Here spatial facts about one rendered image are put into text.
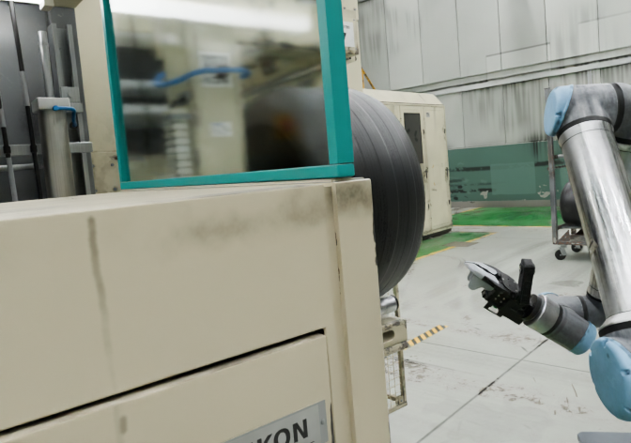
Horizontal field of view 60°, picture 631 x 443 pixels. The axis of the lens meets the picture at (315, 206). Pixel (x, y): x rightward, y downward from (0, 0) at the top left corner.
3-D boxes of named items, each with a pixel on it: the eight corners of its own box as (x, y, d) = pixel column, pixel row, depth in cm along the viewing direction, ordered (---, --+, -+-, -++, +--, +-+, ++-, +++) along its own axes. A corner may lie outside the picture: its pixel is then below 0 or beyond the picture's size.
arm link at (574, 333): (568, 346, 146) (584, 364, 136) (529, 324, 145) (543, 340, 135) (590, 318, 144) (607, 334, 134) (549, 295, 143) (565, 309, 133)
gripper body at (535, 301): (481, 307, 137) (521, 330, 137) (502, 283, 133) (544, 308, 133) (478, 289, 144) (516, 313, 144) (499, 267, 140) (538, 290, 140)
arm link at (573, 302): (567, 319, 157) (586, 338, 145) (527, 321, 158) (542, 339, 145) (569, 288, 155) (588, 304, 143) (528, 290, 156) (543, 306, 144)
